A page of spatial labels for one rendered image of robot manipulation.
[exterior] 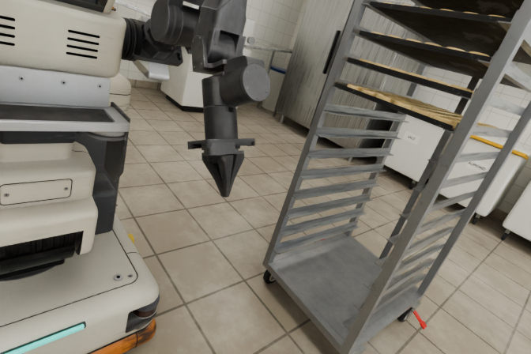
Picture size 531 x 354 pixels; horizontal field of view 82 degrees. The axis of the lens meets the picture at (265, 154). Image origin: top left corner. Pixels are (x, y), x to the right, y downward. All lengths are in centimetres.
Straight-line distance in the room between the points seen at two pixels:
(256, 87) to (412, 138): 315
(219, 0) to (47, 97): 36
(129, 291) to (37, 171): 44
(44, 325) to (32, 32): 66
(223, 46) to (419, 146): 313
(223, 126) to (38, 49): 35
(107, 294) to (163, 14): 74
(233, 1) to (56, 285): 86
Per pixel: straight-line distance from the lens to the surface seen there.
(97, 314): 101
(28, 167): 78
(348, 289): 150
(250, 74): 47
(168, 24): 62
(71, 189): 81
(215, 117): 51
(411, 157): 357
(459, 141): 92
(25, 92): 68
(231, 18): 54
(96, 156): 107
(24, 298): 104
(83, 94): 69
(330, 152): 127
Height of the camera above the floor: 103
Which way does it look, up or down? 20 degrees down
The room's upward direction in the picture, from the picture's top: 17 degrees clockwise
